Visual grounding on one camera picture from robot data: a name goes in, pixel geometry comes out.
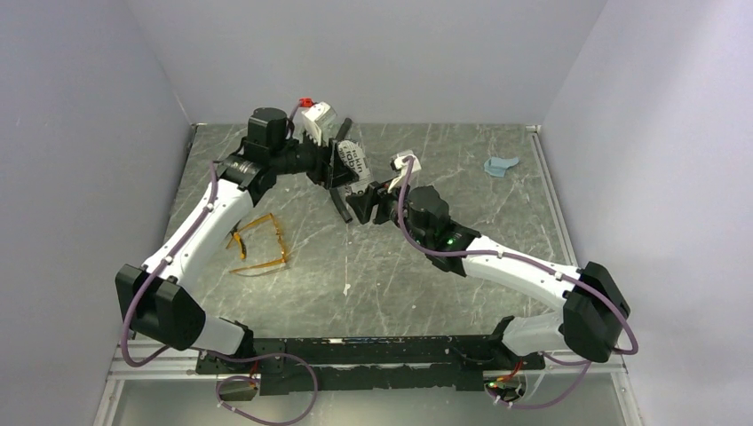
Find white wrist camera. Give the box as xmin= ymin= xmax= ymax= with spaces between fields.
xmin=387 ymin=150 xmax=422 ymax=192
xmin=298 ymin=98 xmax=337 ymax=146

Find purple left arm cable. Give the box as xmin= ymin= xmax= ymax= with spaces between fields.
xmin=120 ymin=102 xmax=320 ymax=425

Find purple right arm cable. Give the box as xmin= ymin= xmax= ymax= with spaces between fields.
xmin=397 ymin=157 xmax=640 ymax=411

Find black rubber hose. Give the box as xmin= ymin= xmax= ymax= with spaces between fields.
xmin=327 ymin=118 xmax=354 ymax=225

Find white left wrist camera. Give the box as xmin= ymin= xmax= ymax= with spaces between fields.
xmin=298 ymin=98 xmax=337 ymax=146

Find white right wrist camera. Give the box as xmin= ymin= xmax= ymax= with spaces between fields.
xmin=387 ymin=150 xmax=422 ymax=192

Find yellow handled pliers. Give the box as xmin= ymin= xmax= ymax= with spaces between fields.
xmin=232 ymin=232 xmax=247 ymax=260

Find blue cleaning cloth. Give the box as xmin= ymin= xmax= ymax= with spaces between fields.
xmin=483 ymin=156 xmax=519 ymax=178

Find aluminium frame rail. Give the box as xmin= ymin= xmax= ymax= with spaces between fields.
xmin=108 ymin=340 xmax=643 ymax=425

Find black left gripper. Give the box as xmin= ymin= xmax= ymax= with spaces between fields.
xmin=270 ymin=124 xmax=358 ymax=189

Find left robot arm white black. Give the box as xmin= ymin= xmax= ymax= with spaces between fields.
xmin=115 ymin=102 xmax=357 ymax=373

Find orange transparent safety glasses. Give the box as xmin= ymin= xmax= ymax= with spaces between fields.
xmin=226 ymin=213 xmax=289 ymax=278

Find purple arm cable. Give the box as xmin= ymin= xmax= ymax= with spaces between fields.
xmin=120 ymin=102 xmax=320 ymax=425
xmin=397 ymin=157 xmax=640 ymax=411

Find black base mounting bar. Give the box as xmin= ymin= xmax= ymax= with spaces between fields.
xmin=196 ymin=335 xmax=545 ymax=396

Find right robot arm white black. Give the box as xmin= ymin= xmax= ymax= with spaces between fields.
xmin=345 ymin=182 xmax=630 ymax=368

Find printed glasses pouch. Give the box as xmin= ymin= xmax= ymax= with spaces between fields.
xmin=337 ymin=140 xmax=373 ymax=195

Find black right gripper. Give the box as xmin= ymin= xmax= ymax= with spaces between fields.
xmin=346 ymin=173 xmax=430 ymax=248

